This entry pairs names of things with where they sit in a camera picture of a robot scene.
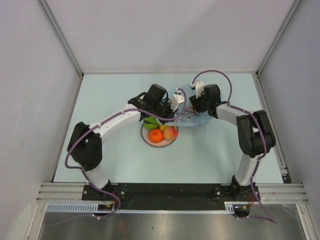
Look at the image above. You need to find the green fake watermelon ball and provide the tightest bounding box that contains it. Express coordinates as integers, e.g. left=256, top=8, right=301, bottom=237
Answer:
left=143, top=116, right=159, bottom=131

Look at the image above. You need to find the light blue cable duct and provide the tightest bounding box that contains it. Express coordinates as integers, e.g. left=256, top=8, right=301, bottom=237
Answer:
left=46, top=203, right=235, bottom=214

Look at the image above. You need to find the round white printed plate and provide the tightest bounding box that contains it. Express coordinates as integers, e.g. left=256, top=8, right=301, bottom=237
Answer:
left=140, top=123, right=175, bottom=148

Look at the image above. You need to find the aluminium frame rail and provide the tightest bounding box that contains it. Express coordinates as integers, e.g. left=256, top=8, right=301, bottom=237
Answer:
left=36, top=182, right=309, bottom=204

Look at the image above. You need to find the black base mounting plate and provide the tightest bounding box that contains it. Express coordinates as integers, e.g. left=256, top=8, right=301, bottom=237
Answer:
left=82, top=182, right=261, bottom=211

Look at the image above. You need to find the light blue cartoon plastic bag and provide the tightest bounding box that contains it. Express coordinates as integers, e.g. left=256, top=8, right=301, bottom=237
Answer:
left=165, top=83, right=222, bottom=127

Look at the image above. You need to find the orange fake fruit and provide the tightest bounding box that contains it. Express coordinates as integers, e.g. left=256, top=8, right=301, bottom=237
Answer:
left=148, top=128, right=164, bottom=144

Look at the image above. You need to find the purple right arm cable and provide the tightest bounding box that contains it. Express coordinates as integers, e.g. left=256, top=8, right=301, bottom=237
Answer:
left=191, top=69, right=277, bottom=225

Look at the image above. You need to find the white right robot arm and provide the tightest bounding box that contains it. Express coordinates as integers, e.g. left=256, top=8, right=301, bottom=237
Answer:
left=189, top=81, right=276, bottom=201

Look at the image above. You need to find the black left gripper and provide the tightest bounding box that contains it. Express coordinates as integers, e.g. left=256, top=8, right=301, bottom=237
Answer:
left=152, top=98, right=178, bottom=125

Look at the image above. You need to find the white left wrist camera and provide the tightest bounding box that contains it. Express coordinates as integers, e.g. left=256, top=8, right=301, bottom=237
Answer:
left=169, top=87, right=187, bottom=112

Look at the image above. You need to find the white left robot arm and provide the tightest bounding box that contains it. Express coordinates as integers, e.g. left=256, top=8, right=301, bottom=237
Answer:
left=65, top=84, right=185, bottom=200

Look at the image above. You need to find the pink fake peach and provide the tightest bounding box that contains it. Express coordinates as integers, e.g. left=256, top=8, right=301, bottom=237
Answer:
left=163, top=126, right=179, bottom=141

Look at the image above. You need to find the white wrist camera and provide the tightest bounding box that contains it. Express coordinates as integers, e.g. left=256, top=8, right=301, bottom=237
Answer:
left=190, top=80, right=205, bottom=99
left=169, top=87, right=187, bottom=112

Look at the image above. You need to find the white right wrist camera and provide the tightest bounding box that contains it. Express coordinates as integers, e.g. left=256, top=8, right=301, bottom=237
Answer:
left=190, top=80, right=205, bottom=99

